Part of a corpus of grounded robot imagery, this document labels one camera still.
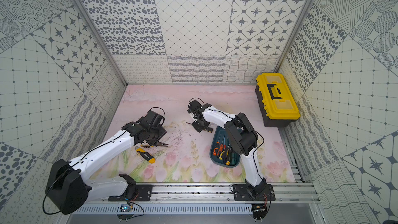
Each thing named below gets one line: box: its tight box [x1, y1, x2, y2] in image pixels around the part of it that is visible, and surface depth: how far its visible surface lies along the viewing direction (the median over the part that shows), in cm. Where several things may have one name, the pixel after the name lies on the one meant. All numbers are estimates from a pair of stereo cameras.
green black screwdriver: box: [230, 151, 237, 166], surface depth 84 cm
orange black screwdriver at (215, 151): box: [212, 141, 220, 157], surface depth 88 cm
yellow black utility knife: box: [134, 146, 156, 164], surface depth 86 cm
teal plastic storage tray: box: [209, 125, 242, 169], surface depth 86 cm
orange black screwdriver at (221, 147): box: [216, 136, 225, 157], surface depth 89 cm
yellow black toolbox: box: [254, 73, 301, 128], surface depth 92 cm
